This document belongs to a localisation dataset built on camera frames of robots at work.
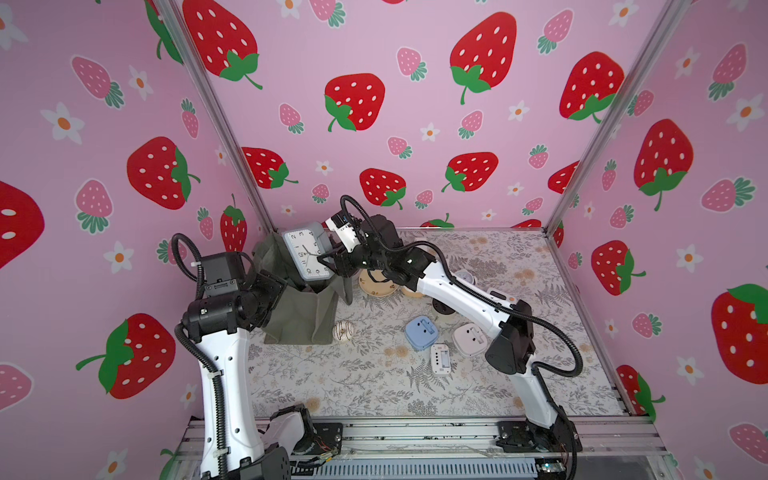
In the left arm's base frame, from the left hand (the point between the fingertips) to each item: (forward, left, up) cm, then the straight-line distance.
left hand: (282, 286), depth 70 cm
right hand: (+5, -8, +4) cm, 10 cm away
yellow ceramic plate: (+17, -21, -26) cm, 38 cm away
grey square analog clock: (+9, -5, +5) cm, 11 cm away
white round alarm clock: (+21, -52, -24) cm, 61 cm away
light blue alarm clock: (+1, -35, -25) cm, 43 cm away
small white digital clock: (-7, -41, -26) cm, 49 cm away
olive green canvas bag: (0, -2, -13) cm, 13 cm away
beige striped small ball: (+2, -11, -26) cm, 28 cm away
